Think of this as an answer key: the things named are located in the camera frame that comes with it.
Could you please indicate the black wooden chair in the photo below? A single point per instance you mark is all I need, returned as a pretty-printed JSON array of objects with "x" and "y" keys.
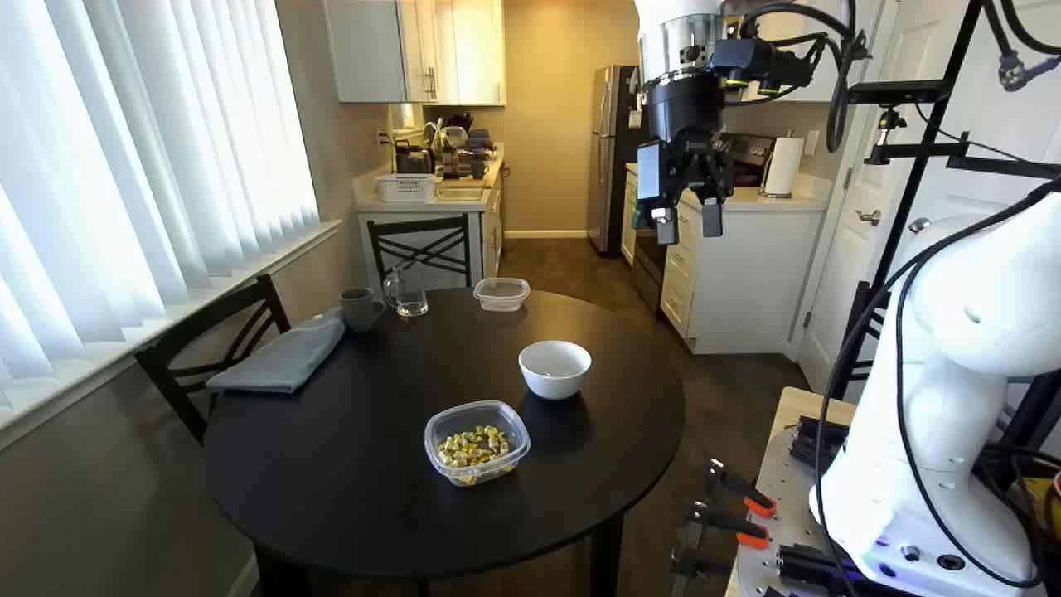
[{"x": 211, "y": 335}]

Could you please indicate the white paper towel roll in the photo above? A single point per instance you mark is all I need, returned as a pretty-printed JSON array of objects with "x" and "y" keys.
[{"x": 782, "y": 167}]

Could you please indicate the black box on stand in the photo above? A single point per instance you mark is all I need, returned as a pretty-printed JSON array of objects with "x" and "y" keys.
[{"x": 821, "y": 443}]

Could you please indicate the white bowl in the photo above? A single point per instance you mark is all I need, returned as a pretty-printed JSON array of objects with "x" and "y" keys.
[{"x": 555, "y": 370}]

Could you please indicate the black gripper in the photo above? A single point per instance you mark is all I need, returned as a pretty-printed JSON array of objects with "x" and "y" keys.
[{"x": 684, "y": 118}]

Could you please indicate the black cross-back chair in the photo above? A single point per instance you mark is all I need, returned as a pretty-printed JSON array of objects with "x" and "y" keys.
[{"x": 420, "y": 249}]

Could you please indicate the white kitchen base cabinet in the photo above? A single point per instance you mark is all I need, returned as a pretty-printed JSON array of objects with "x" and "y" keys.
[{"x": 733, "y": 276}]

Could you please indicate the light wooden robot stand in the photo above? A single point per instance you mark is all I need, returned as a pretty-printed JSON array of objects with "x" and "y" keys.
[{"x": 775, "y": 486}]

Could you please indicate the white kitchen counter peninsula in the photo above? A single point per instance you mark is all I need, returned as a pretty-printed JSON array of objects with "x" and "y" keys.
[{"x": 424, "y": 205}]

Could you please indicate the dark grey mug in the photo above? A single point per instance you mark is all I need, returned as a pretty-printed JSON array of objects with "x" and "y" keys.
[{"x": 361, "y": 311}]

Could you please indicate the white vertical window blinds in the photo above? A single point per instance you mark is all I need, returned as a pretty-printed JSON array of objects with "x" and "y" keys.
[{"x": 134, "y": 155}]

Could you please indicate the white upper wall cabinets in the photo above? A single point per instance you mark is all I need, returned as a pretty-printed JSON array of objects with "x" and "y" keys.
[{"x": 417, "y": 51}]

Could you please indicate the small empty clear container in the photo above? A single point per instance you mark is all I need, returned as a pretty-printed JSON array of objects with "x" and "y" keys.
[{"x": 502, "y": 292}]

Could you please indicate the grey folded cloth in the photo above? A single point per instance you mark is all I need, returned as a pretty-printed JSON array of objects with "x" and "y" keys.
[{"x": 280, "y": 359}]

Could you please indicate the black countertop appliance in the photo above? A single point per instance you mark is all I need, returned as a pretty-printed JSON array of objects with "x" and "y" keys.
[{"x": 752, "y": 161}]

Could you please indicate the clear drinking glass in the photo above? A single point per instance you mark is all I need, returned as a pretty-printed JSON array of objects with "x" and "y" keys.
[{"x": 408, "y": 292}]

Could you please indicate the yellow food pieces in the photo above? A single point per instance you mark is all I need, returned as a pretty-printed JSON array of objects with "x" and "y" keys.
[{"x": 476, "y": 444}]

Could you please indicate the white door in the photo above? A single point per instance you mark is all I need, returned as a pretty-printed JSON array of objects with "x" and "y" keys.
[{"x": 863, "y": 219}]

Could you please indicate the black metal camera stand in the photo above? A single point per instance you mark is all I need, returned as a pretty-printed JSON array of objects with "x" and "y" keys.
[{"x": 923, "y": 167}]

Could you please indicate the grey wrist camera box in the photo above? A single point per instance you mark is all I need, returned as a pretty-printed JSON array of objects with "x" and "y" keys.
[{"x": 648, "y": 172}]

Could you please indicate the black coffee maker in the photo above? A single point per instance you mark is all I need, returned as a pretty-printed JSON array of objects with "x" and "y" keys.
[{"x": 413, "y": 151}]

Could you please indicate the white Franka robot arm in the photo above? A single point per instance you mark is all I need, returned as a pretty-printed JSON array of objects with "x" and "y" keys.
[{"x": 963, "y": 333}]

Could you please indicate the stainless steel refrigerator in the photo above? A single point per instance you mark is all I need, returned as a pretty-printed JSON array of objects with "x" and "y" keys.
[{"x": 611, "y": 161}]

